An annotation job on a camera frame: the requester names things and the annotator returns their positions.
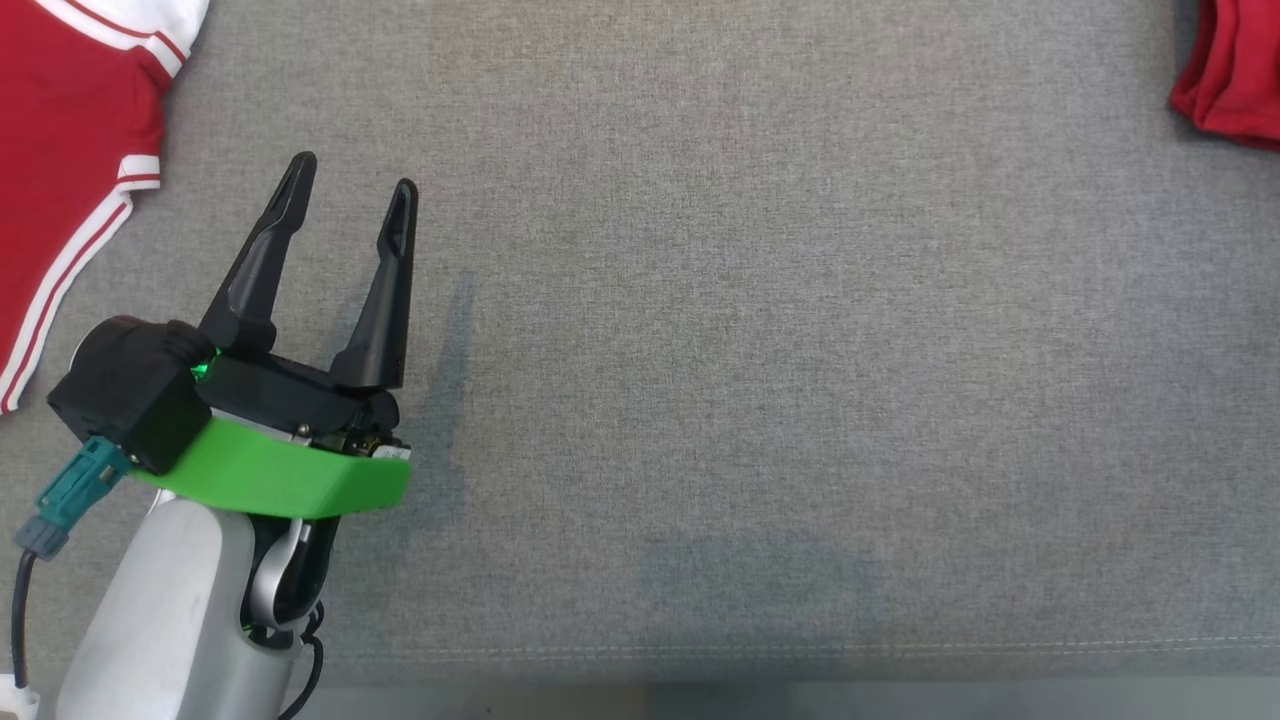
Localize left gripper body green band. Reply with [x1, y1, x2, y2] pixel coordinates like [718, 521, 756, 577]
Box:
[130, 355, 414, 522]

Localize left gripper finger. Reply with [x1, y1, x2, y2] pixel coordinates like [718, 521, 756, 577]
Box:
[199, 152, 319, 352]
[329, 178, 420, 390]

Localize red T-shirt white sleeves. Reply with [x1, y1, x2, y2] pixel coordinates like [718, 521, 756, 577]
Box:
[0, 0, 213, 416]

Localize red white garment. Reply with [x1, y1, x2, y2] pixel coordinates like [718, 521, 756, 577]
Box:
[1170, 0, 1280, 151]

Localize grey fabric sofa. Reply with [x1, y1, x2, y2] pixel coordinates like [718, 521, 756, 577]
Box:
[0, 0, 1280, 691]

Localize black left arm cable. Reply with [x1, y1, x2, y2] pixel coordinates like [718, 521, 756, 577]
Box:
[278, 600, 327, 720]

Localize left camera cable teal plug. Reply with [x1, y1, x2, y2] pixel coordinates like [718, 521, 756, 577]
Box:
[10, 435, 133, 691]

